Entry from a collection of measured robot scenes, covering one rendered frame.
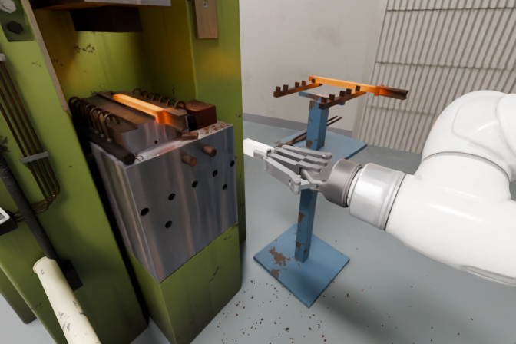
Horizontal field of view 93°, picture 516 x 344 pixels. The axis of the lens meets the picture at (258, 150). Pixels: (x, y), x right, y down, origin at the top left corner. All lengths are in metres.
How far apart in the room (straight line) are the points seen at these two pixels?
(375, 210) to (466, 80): 2.62
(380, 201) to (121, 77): 1.09
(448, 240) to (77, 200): 0.87
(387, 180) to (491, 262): 0.13
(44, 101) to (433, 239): 0.82
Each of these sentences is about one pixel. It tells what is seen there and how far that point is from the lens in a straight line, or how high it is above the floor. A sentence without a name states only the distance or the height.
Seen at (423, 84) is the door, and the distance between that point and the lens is 2.91.
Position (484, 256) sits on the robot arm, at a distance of 0.38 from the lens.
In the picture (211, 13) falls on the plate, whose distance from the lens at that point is 1.00.
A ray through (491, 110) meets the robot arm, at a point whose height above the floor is 1.13.
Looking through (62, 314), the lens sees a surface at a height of 0.64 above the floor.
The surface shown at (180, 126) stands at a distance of 0.69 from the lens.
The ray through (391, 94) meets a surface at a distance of 1.04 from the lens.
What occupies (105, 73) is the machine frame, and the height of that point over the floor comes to 1.06.
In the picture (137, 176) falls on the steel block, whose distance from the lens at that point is 0.70.
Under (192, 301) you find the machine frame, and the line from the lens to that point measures 1.17.
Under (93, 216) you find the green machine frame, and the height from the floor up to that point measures 0.69.
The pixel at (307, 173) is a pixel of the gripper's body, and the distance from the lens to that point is 0.41.
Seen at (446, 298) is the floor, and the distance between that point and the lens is 1.73.
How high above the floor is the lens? 1.23
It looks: 27 degrees down
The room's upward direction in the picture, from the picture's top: straight up
